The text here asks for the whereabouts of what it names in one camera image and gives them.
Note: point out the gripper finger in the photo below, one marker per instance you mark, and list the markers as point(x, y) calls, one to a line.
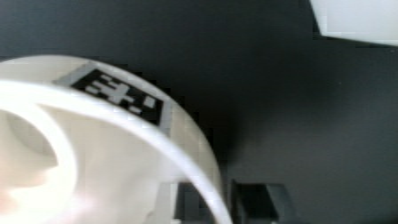
point(262, 204)

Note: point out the white stool leg with tag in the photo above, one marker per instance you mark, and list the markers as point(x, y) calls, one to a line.
point(358, 20)

